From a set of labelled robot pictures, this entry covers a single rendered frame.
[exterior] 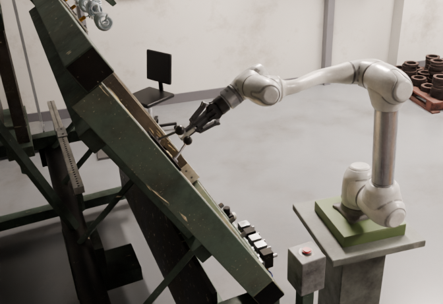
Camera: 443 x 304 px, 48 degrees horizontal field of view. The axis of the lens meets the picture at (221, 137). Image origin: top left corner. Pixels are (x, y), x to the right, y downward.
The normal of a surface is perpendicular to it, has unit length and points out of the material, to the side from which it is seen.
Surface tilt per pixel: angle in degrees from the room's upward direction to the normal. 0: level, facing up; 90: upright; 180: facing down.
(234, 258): 90
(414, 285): 0
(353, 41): 90
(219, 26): 90
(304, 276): 90
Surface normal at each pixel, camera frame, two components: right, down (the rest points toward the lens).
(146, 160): 0.40, 0.40
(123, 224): -0.04, -0.89
